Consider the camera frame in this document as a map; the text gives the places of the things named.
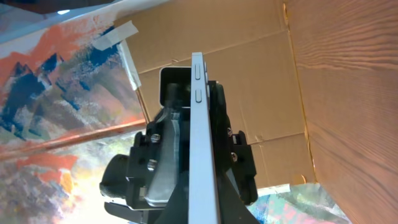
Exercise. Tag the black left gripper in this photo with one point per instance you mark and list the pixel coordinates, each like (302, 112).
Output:
(150, 186)

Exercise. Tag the blue screen Galaxy smartphone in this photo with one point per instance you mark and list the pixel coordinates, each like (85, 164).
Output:
(203, 206)

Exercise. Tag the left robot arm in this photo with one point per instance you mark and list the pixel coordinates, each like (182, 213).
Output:
(128, 177)

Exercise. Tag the brown cardboard sheet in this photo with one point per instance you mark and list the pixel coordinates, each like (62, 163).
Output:
(246, 46)

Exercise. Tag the colourful abstract painting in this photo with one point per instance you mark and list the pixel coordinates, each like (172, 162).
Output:
(80, 77)

